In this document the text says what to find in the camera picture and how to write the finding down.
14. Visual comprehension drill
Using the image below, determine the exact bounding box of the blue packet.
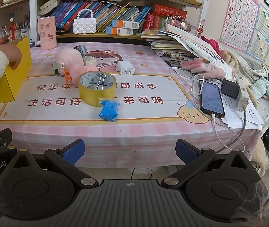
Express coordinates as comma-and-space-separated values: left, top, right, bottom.
99, 100, 120, 121

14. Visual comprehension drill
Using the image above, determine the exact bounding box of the yellow cardboard box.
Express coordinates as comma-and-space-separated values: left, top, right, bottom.
0, 37, 32, 103

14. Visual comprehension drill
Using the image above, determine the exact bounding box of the yellow packing tape roll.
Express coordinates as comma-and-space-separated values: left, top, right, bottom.
79, 71, 117, 107

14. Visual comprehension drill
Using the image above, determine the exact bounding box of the orange toy chair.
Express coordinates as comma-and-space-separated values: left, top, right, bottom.
63, 68, 72, 85

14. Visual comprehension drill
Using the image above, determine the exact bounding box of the mint green clip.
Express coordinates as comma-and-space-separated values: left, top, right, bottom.
52, 61, 60, 76

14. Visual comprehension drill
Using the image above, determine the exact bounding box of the silver binder clip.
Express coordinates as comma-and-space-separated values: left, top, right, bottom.
96, 73, 107, 90

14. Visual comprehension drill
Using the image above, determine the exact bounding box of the light pink plush toy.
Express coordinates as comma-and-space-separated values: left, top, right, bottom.
55, 48, 84, 71

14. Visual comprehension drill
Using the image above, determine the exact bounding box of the child's hand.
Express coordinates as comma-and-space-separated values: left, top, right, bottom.
0, 44, 22, 70

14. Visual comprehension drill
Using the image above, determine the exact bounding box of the black smartphone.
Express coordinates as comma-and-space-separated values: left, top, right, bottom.
199, 80, 225, 118

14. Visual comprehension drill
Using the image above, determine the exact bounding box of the white power strip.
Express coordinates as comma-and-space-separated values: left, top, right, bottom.
236, 79, 250, 111

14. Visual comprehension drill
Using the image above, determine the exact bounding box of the black charger block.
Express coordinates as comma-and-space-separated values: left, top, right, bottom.
221, 79, 240, 99

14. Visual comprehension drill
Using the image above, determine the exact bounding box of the pink checkered table mat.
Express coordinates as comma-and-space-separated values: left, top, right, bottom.
0, 43, 260, 168

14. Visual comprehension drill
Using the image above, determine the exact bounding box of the pink glove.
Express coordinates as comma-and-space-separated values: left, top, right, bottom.
181, 58, 225, 80

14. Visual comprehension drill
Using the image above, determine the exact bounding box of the cream foam cube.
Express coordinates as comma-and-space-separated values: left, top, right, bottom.
83, 55, 97, 67

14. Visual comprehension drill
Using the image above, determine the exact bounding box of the white power adapter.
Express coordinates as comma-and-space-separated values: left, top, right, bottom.
116, 61, 135, 75

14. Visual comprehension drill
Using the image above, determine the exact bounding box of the stack of papers and magazines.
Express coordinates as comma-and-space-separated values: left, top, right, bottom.
141, 24, 233, 79

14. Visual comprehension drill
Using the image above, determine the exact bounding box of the pink sticker cylinder holder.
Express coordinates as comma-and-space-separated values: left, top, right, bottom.
37, 16, 57, 50

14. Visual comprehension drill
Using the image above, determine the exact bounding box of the white quilted pearl handbag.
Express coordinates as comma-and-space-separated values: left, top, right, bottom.
73, 8, 96, 34

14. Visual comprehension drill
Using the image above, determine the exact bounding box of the lower orange blue box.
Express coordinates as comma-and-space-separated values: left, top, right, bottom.
106, 27, 134, 36

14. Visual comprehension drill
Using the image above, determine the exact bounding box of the orange blue box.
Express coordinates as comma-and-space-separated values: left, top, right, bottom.
106, 27, 134, 36
111, 20, 140, 30

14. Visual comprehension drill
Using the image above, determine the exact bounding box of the row of leaning books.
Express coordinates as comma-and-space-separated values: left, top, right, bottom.
50, 0, 152, 33

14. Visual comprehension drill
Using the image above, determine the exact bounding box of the upper orange blue box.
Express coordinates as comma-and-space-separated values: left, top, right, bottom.
111, 20, 140, 30

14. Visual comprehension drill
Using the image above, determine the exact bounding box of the red dictionary book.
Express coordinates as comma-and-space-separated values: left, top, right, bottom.
152, 4, 187, 19

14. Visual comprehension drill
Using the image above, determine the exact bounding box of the white charging cable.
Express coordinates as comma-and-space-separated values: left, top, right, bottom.
168, 67, 247, 152

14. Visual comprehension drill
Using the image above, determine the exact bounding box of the alphabet wall poster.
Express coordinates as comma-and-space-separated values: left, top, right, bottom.
220, 0, 259, 52

